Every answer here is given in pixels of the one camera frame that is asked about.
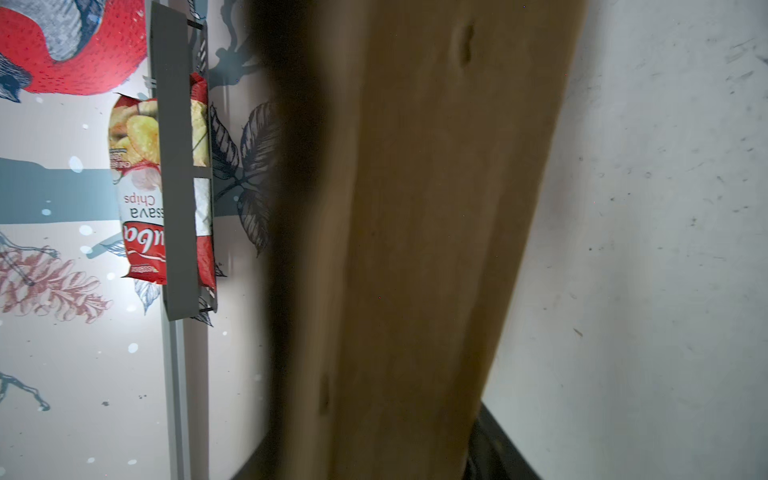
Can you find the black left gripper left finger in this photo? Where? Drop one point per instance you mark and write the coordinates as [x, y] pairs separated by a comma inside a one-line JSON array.
[[262, 464]]

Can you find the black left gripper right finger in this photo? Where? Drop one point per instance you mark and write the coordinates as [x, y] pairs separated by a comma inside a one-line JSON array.
[[492, 455]]

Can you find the brown cardboard box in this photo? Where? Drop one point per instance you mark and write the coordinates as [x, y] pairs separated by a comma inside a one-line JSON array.
[[413, 139]]

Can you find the red cassava chips bag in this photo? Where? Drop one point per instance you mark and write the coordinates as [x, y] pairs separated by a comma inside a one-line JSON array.
[[135, 163]]

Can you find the black wire wall basket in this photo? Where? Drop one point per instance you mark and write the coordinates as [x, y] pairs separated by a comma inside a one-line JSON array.
[[171, 71]]

